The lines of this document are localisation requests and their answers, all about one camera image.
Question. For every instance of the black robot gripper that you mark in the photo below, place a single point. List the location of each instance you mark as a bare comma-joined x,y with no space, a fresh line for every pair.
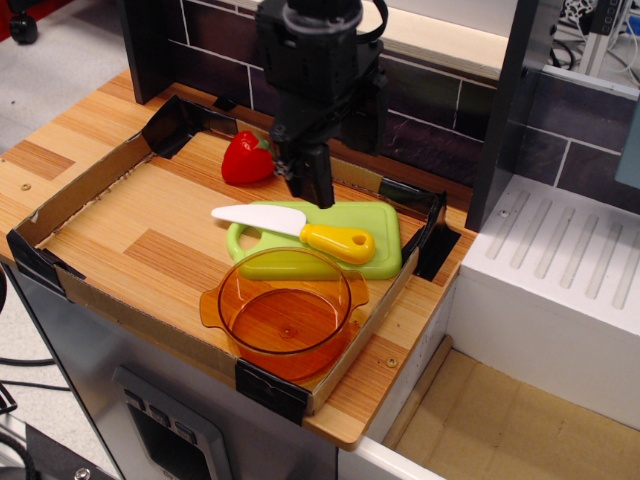
328,79

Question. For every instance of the white yellow toy knife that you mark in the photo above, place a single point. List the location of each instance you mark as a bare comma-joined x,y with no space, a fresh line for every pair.
349,244

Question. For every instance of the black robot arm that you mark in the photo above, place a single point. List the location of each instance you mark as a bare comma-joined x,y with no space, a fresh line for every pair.
329,84

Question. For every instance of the cardboard fence with black tape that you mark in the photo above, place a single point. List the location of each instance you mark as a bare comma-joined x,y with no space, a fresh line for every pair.
87,188

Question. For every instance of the red toy strawberry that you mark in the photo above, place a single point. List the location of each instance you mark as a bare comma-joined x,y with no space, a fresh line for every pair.
247,159

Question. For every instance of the orange transparent plastic pot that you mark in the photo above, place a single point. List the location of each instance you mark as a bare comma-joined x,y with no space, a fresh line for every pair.
287,310

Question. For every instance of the white toy sink drainboard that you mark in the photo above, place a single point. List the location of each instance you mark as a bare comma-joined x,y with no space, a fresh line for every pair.
549,294

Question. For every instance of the grey toy oven front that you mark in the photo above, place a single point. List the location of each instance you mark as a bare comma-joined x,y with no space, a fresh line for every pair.
158,416

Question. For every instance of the black caster wheel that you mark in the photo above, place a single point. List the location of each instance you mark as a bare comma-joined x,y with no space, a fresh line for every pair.
23,29

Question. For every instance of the dark grey vertical post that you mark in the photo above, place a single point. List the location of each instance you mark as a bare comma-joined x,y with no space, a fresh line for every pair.
527,52

